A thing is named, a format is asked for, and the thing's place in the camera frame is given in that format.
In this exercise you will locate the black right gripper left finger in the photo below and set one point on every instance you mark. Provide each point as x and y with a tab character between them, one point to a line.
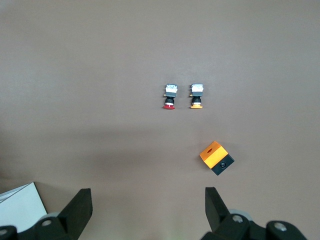
72	220

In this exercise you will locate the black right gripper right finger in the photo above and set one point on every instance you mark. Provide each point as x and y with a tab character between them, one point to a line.
220	225

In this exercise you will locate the white drawer cabinet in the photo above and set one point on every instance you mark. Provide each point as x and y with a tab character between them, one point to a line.
20	207

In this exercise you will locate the yellow push button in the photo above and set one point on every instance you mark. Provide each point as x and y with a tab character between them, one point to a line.
196	93

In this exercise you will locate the red push button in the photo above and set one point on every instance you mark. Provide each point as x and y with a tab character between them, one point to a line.
170	93

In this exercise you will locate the brown paper table cover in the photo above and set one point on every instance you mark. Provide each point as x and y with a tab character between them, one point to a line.
100	75

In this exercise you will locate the orange black button enclosure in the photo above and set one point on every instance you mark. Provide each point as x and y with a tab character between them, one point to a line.
213	156

